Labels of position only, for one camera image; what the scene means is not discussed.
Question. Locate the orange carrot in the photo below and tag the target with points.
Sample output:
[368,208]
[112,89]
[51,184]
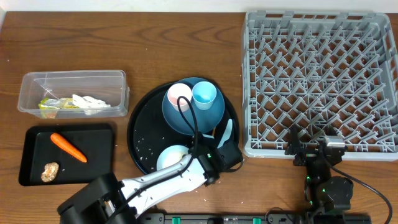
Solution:
[66,146]

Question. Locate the black rectangular tray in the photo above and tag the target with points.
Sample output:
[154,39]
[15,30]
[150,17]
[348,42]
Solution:
[95,141]

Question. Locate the white napkin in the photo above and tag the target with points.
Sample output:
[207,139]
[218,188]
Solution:
[89,105]

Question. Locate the brown walnut-like food scrap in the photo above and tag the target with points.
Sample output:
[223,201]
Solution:
[50,172]

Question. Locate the light blue plastic cup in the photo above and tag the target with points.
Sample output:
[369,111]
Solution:
[204,94]

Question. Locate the black rail with green clips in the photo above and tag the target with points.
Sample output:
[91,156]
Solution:
[269,218]

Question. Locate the yellow green wrapper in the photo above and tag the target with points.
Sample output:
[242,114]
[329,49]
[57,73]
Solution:
[50,107]

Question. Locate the light blue bowl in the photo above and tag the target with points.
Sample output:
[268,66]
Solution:
[171,156]

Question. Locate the dark blue round plate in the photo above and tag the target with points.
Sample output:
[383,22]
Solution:
[202,119]

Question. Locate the black round tray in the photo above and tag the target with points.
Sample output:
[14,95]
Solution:
[149,134]

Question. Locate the grey dishwasher rack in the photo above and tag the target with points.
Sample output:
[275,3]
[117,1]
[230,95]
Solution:
[317,71]

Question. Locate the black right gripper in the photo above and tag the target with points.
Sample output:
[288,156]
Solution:
[295,147]

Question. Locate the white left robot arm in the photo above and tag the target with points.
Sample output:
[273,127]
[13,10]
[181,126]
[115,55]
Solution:
[108,200]

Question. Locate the pink plastic cup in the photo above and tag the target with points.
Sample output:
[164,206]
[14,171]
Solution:
[179,93]

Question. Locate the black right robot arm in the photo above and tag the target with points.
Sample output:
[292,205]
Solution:
[328,195]

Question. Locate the clear plastic bin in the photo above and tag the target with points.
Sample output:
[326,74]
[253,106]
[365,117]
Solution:
[107,85]

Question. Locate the light blue plastic knife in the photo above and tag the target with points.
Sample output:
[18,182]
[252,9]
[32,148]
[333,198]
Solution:
[227,133]

